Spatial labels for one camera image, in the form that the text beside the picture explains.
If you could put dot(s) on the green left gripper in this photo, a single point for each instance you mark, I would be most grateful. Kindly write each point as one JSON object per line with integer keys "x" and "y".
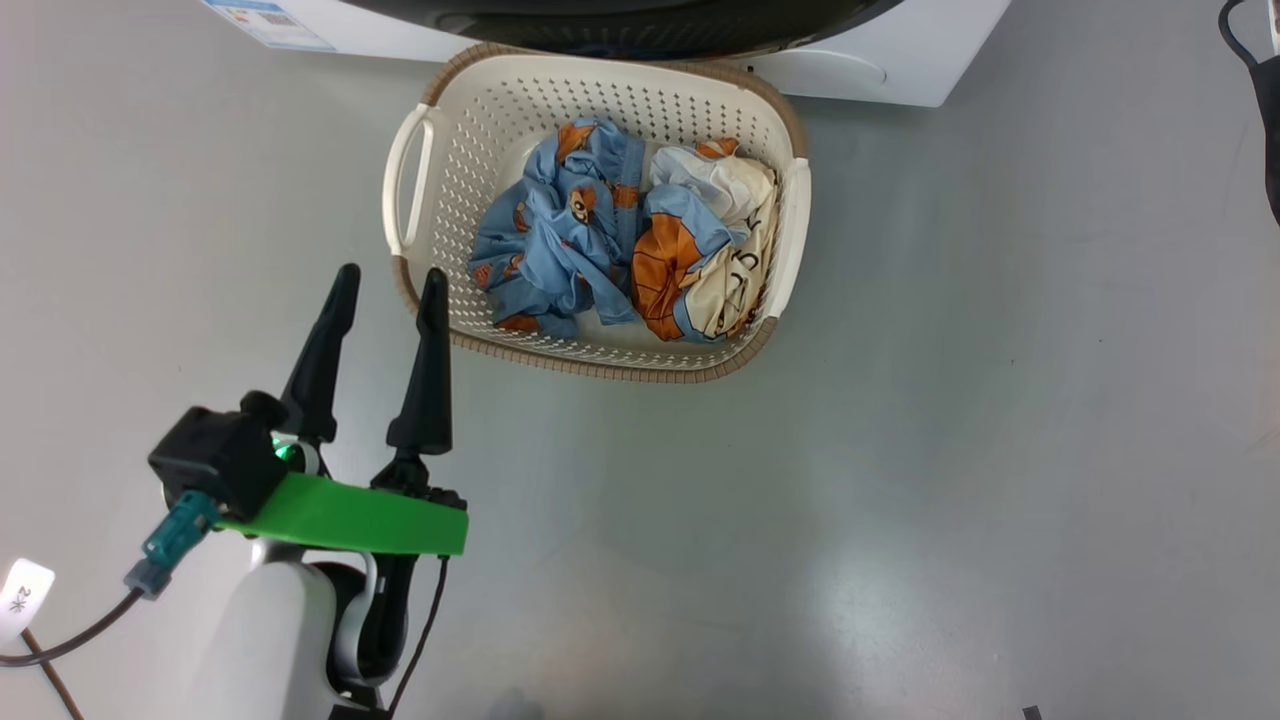
{"x": 350, "y": 515}

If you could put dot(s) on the blue bear print garment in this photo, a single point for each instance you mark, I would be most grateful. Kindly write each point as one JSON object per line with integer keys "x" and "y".
{"x": 555, "y": 230}

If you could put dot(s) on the orange cream blue garment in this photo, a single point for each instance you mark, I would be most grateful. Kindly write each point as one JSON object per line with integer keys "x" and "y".
{"x": 700, "y": 260}

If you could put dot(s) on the black glass washing machine door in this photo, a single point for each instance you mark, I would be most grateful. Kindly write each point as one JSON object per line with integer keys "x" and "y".
{"x": 620, "y": 25}

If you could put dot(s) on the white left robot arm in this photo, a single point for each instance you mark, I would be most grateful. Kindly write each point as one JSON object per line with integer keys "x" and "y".
{"x": 270, "y": 640}

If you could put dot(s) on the cream perforated laundry basket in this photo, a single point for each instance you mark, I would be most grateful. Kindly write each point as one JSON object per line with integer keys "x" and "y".
{"x": 470, "y": 130}

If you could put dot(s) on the white front-load washing machine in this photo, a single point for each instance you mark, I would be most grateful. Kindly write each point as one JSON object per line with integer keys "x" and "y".
{"x": 930, "y": 50}

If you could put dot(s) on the blue energy label sticker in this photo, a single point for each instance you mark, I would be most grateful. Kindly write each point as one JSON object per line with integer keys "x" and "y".
{"x": 270, "y": 22}

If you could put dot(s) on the round white filter cover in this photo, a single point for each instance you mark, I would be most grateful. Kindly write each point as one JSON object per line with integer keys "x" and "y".
{"x": 830, "y": 72}

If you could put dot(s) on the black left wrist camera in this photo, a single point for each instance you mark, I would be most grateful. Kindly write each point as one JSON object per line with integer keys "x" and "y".
{"x": 215, "y": 455}

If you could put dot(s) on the teal left camera connector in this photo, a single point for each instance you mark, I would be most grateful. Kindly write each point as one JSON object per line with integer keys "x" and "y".
{"x": 175, "y": 540}

